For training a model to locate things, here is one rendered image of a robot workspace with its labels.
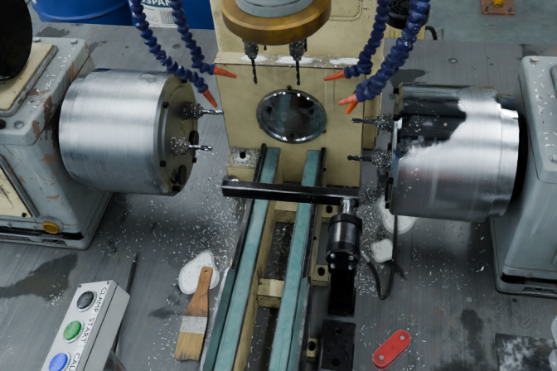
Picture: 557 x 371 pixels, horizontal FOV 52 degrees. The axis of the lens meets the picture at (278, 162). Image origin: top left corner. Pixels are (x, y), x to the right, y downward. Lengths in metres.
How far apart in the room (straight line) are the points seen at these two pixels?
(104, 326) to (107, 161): 0.33
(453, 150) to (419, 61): 0.75
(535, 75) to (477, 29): 2.20
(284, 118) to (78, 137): 0.41
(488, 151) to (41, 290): 0.93
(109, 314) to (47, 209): 0.41
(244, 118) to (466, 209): 0.50
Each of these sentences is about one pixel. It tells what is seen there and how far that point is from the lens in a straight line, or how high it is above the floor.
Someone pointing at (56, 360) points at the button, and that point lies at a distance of 0.91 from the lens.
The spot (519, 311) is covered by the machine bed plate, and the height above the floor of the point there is 0.80.
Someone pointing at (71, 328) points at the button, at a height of 1.07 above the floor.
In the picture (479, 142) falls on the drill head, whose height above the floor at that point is 1.14.
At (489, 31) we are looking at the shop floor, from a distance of 3.30.
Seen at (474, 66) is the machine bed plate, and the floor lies 0.80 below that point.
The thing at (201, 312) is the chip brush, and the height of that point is 0.81.
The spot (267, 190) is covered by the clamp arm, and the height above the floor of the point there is 1.03.
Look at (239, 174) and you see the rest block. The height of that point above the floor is 0.89.
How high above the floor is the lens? 1.83
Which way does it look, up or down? 47 degrees down
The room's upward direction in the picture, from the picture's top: 6 degrees counter-clockwise
